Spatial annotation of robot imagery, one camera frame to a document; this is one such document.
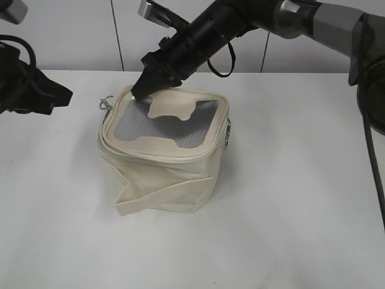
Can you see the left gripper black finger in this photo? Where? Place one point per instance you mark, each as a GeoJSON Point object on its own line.
{"type": "Point", "coordinates": [52, 94]}

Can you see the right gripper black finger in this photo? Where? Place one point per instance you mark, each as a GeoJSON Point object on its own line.
{"type": "Point", "coordinates": [152, 80]}

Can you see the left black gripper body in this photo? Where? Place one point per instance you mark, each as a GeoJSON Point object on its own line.
{"type": "Point", "coordinates": [20, 89]}

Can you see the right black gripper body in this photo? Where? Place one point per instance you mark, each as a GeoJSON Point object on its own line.
{"type": "Point", "coordinates": [182, 54]}

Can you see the silver zipper pull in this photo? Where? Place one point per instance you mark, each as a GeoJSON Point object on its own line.
{"type": "Point", "coordinates": [227, 137]}
{"type": "Point", "coordinates": [104, 103]}

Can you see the cream canvas zipper bag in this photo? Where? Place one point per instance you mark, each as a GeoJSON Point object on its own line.
{"type": "Point", "coordinates": [163, 153]}

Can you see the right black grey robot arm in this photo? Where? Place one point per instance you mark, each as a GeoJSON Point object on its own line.
{"type": "Point", "coordinates": [349, 31]}

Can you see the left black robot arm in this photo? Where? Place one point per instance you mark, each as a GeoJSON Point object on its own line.
{"type": "Point", "coordinates": [15, 48]}

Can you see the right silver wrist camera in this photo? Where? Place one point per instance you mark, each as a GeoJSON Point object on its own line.
{"type": "Point", "coordinates": [153, 12]}

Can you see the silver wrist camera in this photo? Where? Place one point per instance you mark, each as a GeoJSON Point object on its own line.
{"type": "Point", "coordinates": [153, 12]}
{"type": "Point", "coordinates": [13, 11]}

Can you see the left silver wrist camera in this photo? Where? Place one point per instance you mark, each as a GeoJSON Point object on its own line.
{"type": "Point", "coordinates": [13, 11]}

